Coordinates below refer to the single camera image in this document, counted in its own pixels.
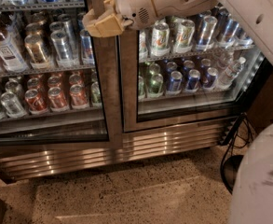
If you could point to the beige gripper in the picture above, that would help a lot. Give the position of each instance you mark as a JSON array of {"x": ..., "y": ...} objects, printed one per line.
[{"x": 135, "y": 7}]

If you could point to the glass fridge door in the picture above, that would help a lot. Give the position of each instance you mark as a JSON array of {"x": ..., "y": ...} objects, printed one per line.
[
  {"x": 91, "y": 126},
  {"x": 242, "y": 70}
]

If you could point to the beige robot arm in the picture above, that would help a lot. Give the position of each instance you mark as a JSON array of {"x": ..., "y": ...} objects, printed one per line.
[{"x": 252, "y": 198}]

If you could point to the green soda can left door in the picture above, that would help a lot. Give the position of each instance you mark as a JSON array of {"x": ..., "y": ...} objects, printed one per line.
[{"x": 96, "y": 94}]

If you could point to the stainless fridge bottom grille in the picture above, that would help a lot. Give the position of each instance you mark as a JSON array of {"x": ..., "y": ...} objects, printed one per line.
[{"x": 136, "y": 146}]

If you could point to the white green soda can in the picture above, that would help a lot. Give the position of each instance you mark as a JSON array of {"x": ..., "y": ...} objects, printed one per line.
[
  {"x": 160, "y": 39},
  {"x": 183, "y": 36}
]

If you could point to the silver tall can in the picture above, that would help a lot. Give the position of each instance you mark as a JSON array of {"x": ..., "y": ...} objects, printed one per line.
[{"x": 66, "y": 55}]

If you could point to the white green soda can right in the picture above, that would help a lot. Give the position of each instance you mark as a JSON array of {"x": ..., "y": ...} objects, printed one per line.
[{"x": 183, "y": 36}]

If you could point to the gold drink can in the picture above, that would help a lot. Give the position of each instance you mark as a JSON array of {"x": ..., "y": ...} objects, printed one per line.
[{"x": 40, "y": 56}]

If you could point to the green can lower right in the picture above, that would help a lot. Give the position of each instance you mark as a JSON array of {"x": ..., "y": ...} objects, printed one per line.
[{"x": 155, "y": 86}]

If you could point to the orange soda can right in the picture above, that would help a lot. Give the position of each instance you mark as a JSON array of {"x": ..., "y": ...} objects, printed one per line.
[{"x": 78, "y": 96}]

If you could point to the orange soda can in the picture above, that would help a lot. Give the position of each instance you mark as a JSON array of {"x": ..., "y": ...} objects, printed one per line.
[
  {"x": 57, "y": 99},
  {"x": 78, "y": 96},
  {"x": 35, "y": 101}
]

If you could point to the orange soda can middle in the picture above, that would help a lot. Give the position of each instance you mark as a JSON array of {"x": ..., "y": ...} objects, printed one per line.
[{"x": 57, "y": 99}]

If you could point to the brown tea bottle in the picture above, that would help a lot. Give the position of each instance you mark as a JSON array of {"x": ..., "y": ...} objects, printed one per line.
[{"x": 10, "y": 53}]

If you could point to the orange soda can left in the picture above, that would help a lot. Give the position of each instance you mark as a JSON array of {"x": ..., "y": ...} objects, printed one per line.
[{"x": 35, "y": 101}]

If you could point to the silver can lower left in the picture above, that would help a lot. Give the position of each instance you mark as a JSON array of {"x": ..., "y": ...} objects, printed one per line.
[{"x": 12, "y": 104}]

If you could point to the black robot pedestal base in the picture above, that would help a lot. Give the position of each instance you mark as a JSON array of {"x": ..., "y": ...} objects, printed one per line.
[{"x": 228, "y": 170}]

